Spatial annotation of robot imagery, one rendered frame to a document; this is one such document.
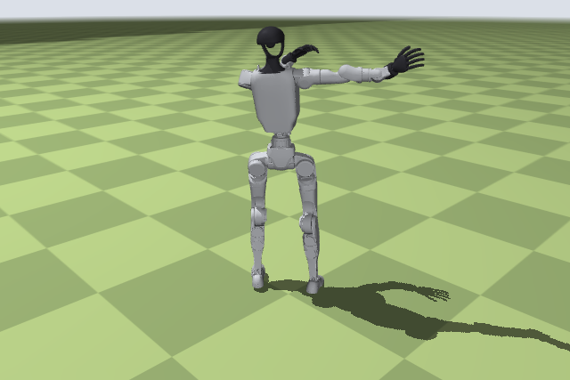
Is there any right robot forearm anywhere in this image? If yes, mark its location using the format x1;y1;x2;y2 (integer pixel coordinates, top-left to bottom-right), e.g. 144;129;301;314
339;65;390;83

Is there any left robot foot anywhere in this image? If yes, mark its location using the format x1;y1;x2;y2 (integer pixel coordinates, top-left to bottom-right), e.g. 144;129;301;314
251;264;265;288

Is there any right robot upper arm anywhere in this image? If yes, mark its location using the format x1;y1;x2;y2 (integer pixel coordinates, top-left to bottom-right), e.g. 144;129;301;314
293;64;351;89

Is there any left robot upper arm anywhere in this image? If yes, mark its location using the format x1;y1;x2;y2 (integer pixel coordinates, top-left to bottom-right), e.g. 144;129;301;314
238;69;253;91

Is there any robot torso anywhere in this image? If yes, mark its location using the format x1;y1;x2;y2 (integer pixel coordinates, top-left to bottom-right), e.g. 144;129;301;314
250;64;300;170

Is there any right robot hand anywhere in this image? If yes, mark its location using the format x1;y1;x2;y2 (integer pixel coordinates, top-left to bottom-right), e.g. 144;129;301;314
383;46;425;79

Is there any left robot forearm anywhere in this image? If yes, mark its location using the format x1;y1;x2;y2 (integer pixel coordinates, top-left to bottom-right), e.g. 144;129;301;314
280;55;294;67

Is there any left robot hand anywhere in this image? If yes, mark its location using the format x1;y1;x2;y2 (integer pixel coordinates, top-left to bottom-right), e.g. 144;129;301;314
281;44;319;64

